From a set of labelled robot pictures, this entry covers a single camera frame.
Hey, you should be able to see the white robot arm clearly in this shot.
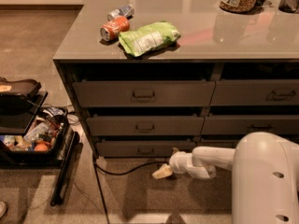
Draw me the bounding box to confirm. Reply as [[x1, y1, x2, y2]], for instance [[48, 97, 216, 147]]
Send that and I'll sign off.
[[152, 132, 299, 224]]

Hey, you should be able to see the black bin with groceries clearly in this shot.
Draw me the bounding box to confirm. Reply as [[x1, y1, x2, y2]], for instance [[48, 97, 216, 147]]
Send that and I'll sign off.
[[0, 107, 69, 165]]

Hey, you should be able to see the white shoe tip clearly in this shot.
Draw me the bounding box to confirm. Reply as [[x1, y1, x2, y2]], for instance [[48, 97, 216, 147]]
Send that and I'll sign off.
[[0, 201, 7, 218]]

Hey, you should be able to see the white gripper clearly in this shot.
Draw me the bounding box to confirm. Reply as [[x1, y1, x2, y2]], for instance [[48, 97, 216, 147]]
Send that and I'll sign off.
[[152, 147, 194, 179]]

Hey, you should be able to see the green chip bag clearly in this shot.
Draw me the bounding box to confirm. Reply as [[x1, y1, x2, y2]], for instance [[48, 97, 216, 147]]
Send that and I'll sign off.
[[119, 21, 180, 57]]

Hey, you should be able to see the black floor cable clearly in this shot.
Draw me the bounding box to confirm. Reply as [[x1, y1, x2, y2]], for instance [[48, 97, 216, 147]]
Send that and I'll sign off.
[[93, 155, 171, 224]]

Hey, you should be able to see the brown leather bag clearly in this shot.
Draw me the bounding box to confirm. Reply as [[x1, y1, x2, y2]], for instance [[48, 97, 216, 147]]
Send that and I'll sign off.
[[0, 77, 41, 100]]

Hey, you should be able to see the grey drawer cabinet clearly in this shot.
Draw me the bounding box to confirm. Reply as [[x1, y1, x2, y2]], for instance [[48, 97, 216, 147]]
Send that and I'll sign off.
[[54, 0, 299, 157]]

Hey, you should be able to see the orange soda can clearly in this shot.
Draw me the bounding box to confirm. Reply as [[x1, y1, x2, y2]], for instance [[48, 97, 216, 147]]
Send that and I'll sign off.
[[100, 16, 130, 41]]

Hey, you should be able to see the grey drawer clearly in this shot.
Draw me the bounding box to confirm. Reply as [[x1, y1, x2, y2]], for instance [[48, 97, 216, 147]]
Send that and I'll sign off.
[[86, 115, 204, 136], [73, 81, 215, 107], [210, 79, 299, 106], [196, 134, 299, 148], [96, 140, 196, 158], [202, 115, 299, 135]]

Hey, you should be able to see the dark glass object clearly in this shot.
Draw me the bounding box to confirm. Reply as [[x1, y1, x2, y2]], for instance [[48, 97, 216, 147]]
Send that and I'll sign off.
[[278, 0, 299, 13]]

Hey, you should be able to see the orange fruit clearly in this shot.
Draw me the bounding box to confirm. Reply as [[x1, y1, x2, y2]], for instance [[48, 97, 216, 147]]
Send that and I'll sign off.
[[35, 144, 48, 151]]

